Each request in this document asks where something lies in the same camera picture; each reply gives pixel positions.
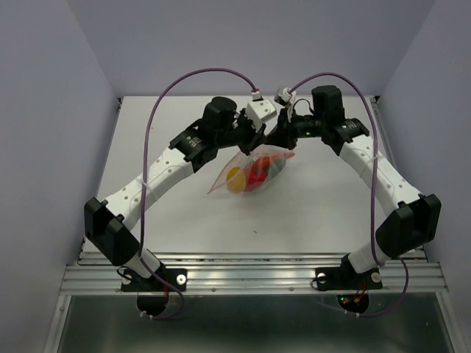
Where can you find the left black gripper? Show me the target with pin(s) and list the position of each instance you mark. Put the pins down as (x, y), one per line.
(255, 136)

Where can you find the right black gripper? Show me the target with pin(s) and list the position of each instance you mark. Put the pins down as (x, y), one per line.
(285, 134)

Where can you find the orange carrot with leaves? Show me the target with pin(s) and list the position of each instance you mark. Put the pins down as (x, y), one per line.
(267, 160)

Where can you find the clear pink-dotted zip bag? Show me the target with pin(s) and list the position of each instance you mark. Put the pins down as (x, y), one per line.
(241, 160)

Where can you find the red bell pepper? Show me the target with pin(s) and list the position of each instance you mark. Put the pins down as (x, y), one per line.
(255, 176)

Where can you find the dark green cucumber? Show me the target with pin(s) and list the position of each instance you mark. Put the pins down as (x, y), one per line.
(275, 167)

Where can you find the yellow lemon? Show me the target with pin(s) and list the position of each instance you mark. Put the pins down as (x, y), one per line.
(236, 180)

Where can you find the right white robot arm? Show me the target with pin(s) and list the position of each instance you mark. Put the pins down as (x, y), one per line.
(411, 216)

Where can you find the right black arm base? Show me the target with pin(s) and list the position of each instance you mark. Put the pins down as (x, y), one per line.
(351, 287)

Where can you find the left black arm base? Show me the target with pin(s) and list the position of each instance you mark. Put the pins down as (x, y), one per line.
(156, 299)

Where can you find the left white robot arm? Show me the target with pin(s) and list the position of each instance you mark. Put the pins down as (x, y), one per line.
(109, 222)

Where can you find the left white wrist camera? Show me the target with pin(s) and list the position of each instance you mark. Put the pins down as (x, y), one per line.
(263, 110)

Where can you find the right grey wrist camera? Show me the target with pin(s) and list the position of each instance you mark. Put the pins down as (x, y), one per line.
(285, 97)

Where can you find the aluminium rail frame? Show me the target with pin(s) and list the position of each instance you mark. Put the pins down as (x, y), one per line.
(249, 280)

